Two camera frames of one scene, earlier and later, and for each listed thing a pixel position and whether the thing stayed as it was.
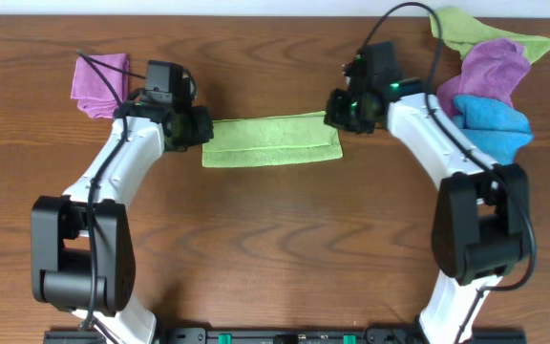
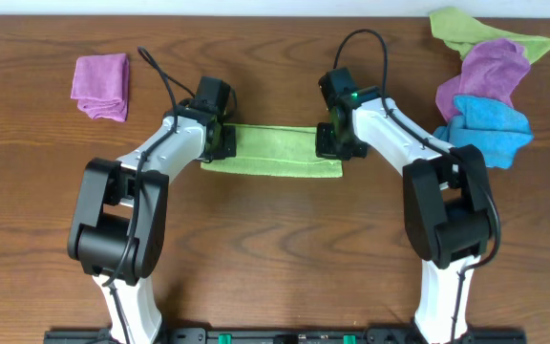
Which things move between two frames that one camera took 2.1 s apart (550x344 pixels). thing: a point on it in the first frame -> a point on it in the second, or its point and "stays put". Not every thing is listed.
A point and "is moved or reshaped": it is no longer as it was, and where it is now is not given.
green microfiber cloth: x=270 y=139 is moved or reshaped
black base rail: x=288 y=335 stays put
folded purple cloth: x=92 y=93 stays put
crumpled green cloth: x=462 y=31 stays put
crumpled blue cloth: x=496 y=130 stays put
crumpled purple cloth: x=491 y=70 stays put
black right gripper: x=332 y=117 -> x=322 y=149
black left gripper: x=200 y=126 -> x=227 y=143
